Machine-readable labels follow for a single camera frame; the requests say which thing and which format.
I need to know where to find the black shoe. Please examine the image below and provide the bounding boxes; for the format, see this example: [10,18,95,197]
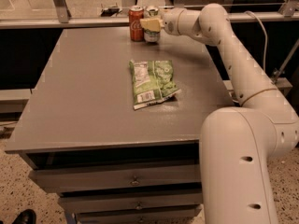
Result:
[12,209,36,224]

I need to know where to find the middle grey drawer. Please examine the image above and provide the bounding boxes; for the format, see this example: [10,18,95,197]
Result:
[59,189,203,213]

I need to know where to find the bottom grey drawer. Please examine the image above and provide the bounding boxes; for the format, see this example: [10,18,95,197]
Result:
[77,205,201,224]

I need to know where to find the grey drawer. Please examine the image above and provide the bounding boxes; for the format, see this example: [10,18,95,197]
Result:
[77,205,201,224]
[59,189,203,213]
[29,163,200,193]

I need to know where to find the green chip bag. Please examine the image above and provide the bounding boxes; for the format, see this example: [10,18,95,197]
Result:
[129,60,180,110]

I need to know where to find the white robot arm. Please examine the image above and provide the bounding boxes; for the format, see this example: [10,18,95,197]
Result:
[141,4,299,224]

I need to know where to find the grey drawer cabinet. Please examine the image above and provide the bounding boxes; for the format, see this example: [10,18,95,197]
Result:
[5,25,237,224]

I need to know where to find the red coke can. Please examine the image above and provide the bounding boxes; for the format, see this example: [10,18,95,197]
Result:
[128,5,144,42]

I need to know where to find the white cable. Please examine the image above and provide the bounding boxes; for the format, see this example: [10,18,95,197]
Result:
[244,10,270,73]

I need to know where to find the top grey drawer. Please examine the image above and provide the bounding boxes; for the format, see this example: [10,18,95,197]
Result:
[29,163,200,193]

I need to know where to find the silver green 7up can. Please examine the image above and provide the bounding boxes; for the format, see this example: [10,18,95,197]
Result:
[144,6,160,43]

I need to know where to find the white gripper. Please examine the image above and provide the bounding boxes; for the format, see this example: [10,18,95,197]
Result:
[140,7,185,35]

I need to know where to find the small dark floor object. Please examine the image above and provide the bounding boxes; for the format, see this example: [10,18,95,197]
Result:
[100,5,122,17]

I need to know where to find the metal railing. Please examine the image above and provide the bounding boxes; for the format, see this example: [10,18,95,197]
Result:
[0,0,298,29]

